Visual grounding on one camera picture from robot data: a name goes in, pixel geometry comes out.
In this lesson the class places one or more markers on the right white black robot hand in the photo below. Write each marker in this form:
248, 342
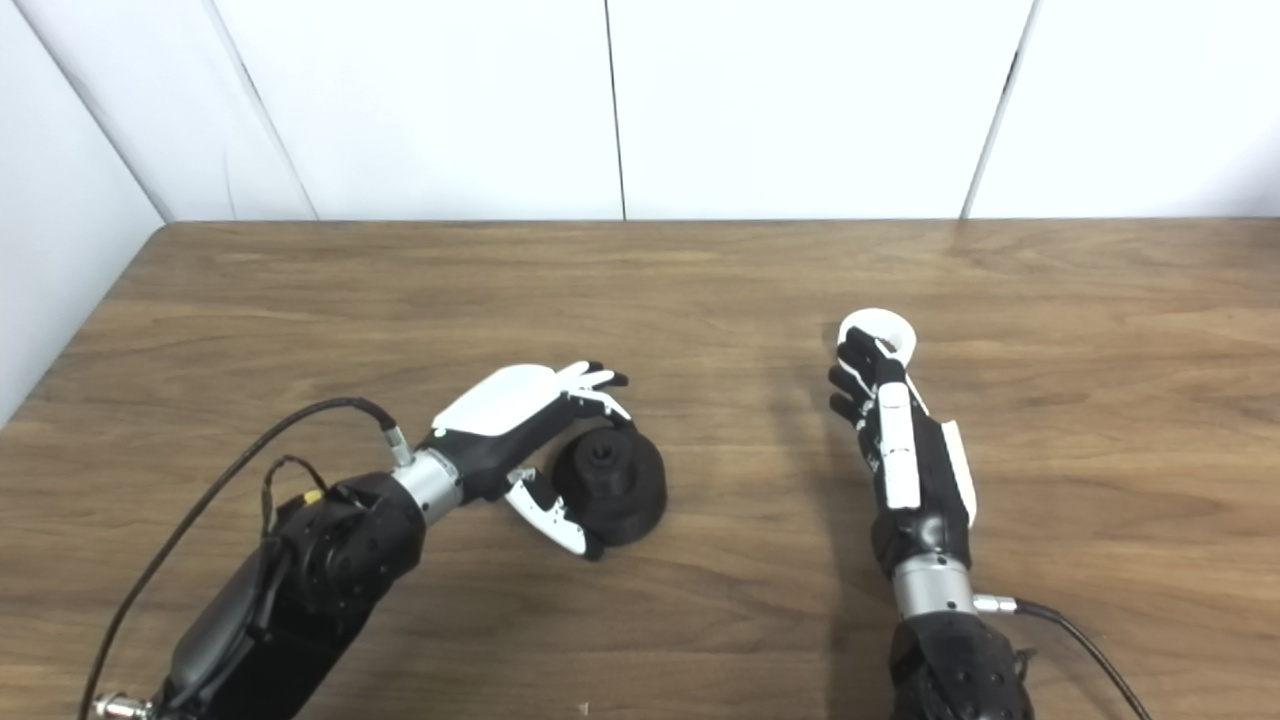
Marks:
935, 510

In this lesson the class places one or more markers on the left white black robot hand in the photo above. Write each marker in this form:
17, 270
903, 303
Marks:
505, 400

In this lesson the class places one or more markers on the round black plastic part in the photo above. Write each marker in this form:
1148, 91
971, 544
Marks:
625, 490

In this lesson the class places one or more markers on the silver elbow connector plug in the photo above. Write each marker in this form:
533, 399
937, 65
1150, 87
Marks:
120, 708

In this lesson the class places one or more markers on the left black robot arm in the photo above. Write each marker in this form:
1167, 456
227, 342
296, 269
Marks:
330, 565

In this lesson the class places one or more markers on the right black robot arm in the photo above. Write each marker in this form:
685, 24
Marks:
960, 670

